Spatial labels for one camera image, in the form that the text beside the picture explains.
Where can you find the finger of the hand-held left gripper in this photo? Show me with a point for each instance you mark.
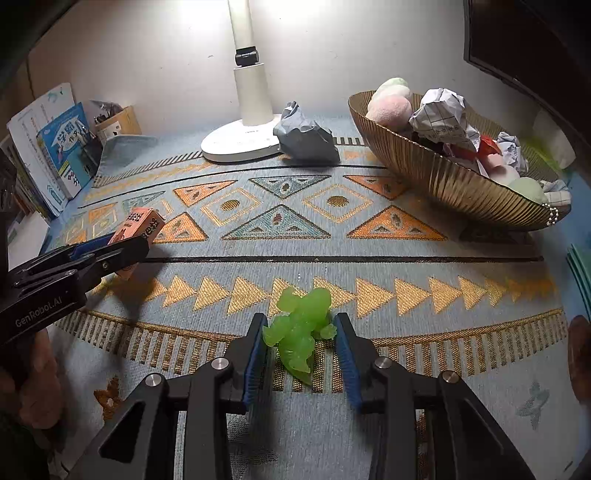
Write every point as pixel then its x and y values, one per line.
pixel 90 248
pixel 120 261

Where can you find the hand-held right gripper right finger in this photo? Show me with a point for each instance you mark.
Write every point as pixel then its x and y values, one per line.
pixel 346 360

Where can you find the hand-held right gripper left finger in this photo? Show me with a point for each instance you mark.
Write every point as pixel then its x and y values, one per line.
pixel 256 360

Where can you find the small orange carton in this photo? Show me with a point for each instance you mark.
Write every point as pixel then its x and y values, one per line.
pixel 138 221

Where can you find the green translucent dinosaur toy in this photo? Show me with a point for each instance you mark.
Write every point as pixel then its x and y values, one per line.
pixel 300 332

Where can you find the amber ribbed glass bowl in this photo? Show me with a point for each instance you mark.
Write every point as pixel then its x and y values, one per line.
pixel 438 175

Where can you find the white paper ball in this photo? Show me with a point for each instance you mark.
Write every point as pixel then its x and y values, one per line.
pixel 443 115
pixel 304 134
pixel 512 150

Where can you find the pink white green plush skewer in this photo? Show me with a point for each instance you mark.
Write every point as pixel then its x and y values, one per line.
pixel 526 189
pixel 392 110

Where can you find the red snack bag plush pillow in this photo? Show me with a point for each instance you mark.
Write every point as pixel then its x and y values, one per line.
pixel 488 147

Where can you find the checked paper ball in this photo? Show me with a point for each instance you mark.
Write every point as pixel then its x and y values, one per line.
pixel 556 191

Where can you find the person's left hand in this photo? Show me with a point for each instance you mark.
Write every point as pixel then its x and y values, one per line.
pixel 41 374

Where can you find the white paper stack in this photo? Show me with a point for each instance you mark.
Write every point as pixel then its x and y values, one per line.
pixel 27 237

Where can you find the row of upright books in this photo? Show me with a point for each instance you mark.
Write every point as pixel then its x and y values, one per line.
pixel 30 198

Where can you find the black mesh pen holder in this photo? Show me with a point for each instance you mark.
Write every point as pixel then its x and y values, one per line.
pixel 92 157

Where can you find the blue cover book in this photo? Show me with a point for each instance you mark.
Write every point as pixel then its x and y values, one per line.
pixel 64 143

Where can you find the wooden pen holder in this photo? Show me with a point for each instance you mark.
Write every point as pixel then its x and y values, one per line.
pixel 122 124

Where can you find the bundle of pens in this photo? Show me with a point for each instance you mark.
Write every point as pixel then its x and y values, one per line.
pixel 106 110

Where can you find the patterned woven mat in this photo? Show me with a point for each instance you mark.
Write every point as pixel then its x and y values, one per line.
pixel 295 221

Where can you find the white desk lamp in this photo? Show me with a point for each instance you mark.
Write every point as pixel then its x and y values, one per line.
pixel 249 97

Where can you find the brown round object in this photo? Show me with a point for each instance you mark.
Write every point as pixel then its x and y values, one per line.
pixel 581 350

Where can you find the green booklet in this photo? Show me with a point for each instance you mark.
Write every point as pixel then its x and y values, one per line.
pixel 581 267

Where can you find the green tissue box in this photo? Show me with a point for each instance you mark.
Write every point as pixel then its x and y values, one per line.
pixel 554 138

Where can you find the black television screen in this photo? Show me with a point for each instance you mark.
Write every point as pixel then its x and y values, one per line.
pixel 531 37

